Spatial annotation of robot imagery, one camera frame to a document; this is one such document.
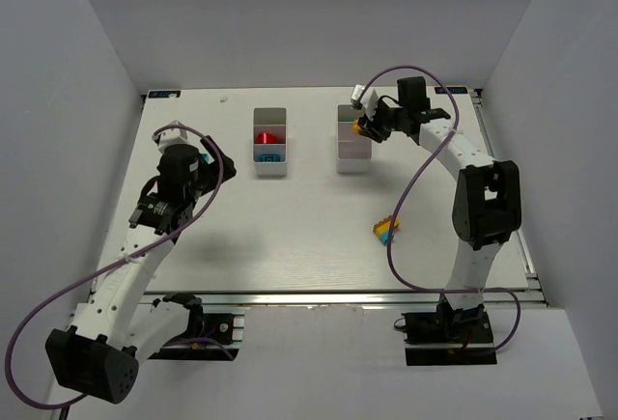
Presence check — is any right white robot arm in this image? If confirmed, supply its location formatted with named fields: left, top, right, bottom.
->
left=351, top=76, right=521, bottom=325

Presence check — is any right white divided container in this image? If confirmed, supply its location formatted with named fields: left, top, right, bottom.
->
left=336, top=104, right=372, bottom=175

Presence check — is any yellow orange teal lego stack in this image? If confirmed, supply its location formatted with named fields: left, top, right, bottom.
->
left=373, top=215, right=400, bottom=245

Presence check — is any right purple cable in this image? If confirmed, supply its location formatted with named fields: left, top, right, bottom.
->
left=359, top=65, right=522, bottom=353

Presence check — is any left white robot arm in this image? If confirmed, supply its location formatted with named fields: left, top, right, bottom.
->
left=45, top=130, right=237, bottom=404

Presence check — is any left white divided container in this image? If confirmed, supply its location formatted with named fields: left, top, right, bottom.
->
left=252, top=107, right=288, bottom=178

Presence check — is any yellow butterfly lego piece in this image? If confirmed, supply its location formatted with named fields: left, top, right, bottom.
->
left=352, top=119, right=363, bottom=135

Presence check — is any right blue table label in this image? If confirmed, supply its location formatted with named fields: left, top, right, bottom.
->
left=434, top=86, right=469, bottom=95

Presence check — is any red round lego piece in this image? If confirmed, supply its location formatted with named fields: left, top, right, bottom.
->
left=255, top=132, right=279, bottom=145

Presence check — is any teal printed lego piece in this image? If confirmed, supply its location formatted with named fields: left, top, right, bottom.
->
left=258, top=154, right=282, bottom=163

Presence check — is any blue table label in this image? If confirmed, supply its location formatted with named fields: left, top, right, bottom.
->
left=147, top=90, right=181, bottom=99
left=434, top=86, right=469, bottom=95

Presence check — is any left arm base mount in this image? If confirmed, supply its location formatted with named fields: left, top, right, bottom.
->
left=150, top=293, right=241, bottom=362

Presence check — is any white divided container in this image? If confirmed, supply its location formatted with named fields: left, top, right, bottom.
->
left=252, top=107, right=288, bottom=178
left=336, top=104, right=372, bottom=175

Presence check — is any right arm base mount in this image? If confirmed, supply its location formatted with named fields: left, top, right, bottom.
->
left=393, top=300, right=497, bottom=367

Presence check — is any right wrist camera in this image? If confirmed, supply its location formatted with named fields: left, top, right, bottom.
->
left=351, top=84, right=379, bottom=120

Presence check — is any aluminium rail frame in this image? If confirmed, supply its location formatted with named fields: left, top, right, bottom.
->
left=138, top=289, right=547, bottom=306

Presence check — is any left blue table label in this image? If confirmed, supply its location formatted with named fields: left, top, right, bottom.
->
left=147, top=90, right=181, bottom=99

